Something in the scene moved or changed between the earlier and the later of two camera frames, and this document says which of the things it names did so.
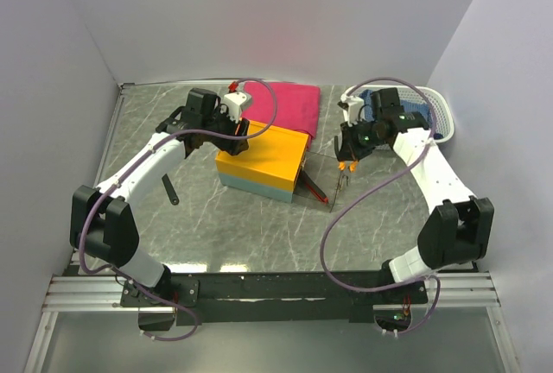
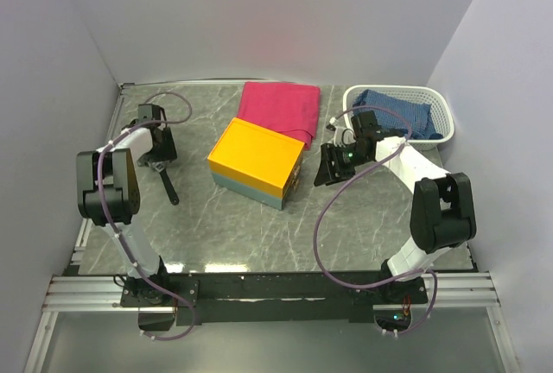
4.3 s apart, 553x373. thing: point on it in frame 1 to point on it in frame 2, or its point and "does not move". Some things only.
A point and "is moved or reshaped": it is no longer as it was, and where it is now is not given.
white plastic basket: x=440 y=110 does not move
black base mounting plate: x=275 y=298 does not move
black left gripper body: x=222 y=123 to x=162 y=152
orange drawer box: x=270 y=166 is moved or reshaped
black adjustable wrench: x=170 y=190 does not move
